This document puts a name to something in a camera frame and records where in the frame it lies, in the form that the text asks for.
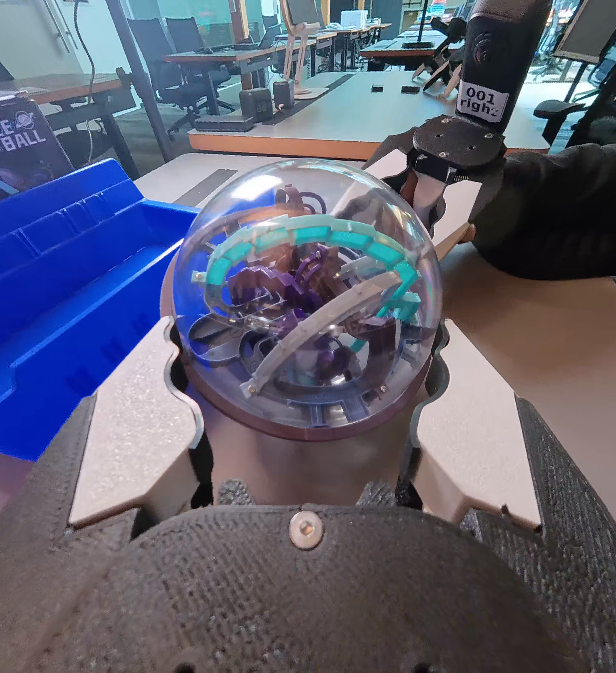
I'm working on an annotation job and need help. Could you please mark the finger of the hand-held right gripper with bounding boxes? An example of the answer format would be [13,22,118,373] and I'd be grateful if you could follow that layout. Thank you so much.
[430,180,480,260]
[364,152,412,186]

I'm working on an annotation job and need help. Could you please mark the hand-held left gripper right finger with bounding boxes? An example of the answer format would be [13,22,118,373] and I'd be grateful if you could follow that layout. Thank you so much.
[412,318,543,529]

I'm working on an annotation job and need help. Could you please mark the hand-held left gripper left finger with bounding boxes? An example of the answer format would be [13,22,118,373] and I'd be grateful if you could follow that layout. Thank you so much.
[68,317,206,529]

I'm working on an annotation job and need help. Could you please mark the clear maze ball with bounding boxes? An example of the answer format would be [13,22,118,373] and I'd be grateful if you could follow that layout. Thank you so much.
[161,159,444,442]

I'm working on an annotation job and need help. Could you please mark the person's right forearm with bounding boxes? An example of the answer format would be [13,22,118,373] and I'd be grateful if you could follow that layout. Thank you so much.
[468,150,616,281]

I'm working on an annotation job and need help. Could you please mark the black mesh office chair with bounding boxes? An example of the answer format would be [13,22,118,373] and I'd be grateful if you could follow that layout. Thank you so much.
[533,32,616,153]

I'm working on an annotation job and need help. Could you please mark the blue plastic bin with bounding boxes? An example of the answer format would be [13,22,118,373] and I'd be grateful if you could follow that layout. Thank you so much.
[0,158,201,464]

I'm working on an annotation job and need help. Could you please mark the grey screen on stand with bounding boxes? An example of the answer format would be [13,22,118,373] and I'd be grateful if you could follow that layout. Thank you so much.
[552,0,616,64]

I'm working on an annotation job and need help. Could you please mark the flat black bar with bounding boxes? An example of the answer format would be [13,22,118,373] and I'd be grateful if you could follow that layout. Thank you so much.
[194,114,255,132]

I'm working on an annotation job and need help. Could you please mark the dark blue cardboard box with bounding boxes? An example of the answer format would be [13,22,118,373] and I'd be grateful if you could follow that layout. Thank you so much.
[0,92,75,211]

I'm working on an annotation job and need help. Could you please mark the black light cable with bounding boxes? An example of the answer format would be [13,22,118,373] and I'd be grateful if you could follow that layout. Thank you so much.
[74,0,99,154]

